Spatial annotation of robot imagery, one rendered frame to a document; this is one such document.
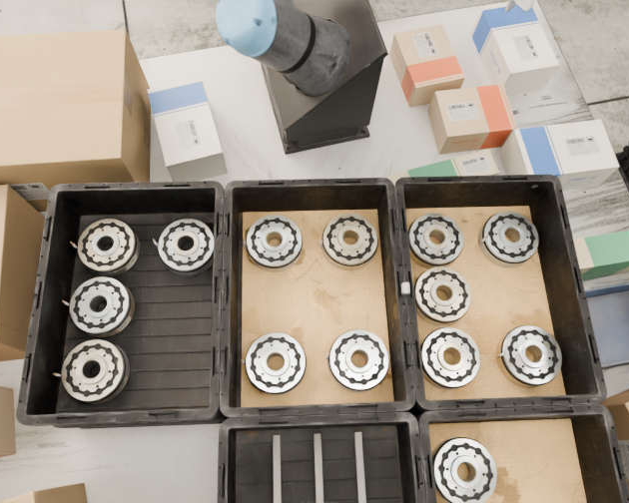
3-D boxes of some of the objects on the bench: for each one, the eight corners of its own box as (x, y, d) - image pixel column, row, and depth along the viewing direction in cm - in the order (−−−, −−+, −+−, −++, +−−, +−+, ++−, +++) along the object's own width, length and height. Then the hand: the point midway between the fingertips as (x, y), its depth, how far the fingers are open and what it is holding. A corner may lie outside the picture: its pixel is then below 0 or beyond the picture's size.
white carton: (157, 113, 124) (147, 89, 116) (207, 101, 126) (201, 76, 117) (175, 187, 118) (165, 166, 109) (228, 173, 119) (222, 152, 111)
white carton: (470, 33, 135) (481, 6, 127) (514, 26, 136) (528, -2, 128) (496, 98, 128) (510, 73, 120) (542, 90, 130) (559, 65, 121)
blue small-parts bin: (568, 374, 106) (586, 369, 99) (544, 302, 111) (560, 293, 104) (661, 358, 107) (685, 352, 101) (634, 287, 113) (654, 278, 106)
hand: (536, 4), depth 115 cm, fingers open, 14 cm apart
